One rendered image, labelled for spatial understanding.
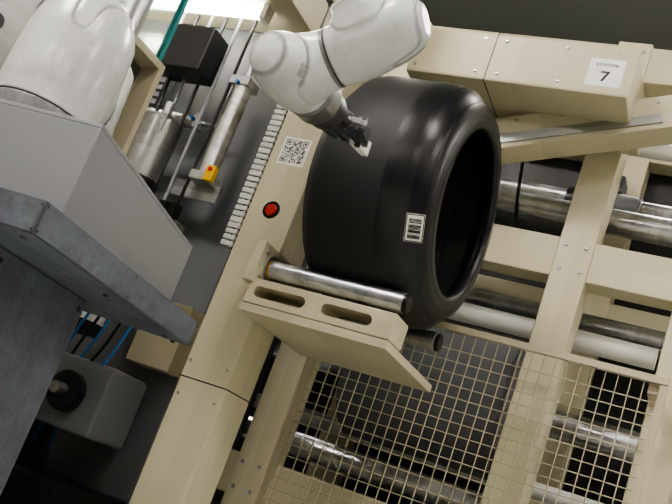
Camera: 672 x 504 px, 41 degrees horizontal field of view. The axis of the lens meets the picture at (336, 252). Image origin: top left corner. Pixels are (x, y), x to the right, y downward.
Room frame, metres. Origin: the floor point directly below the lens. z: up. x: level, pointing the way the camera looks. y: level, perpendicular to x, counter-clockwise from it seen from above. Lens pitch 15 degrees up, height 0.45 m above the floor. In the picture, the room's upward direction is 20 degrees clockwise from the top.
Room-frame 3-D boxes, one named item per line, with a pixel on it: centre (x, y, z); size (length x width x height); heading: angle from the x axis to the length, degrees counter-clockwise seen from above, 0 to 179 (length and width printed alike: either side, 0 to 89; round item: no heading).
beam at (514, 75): (2.27, -0.33, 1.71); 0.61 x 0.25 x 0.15; 64
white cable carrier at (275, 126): (2.17, 0.24, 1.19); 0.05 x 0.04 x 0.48; 154
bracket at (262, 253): (2.14, 0.07, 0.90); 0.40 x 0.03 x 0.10; 154
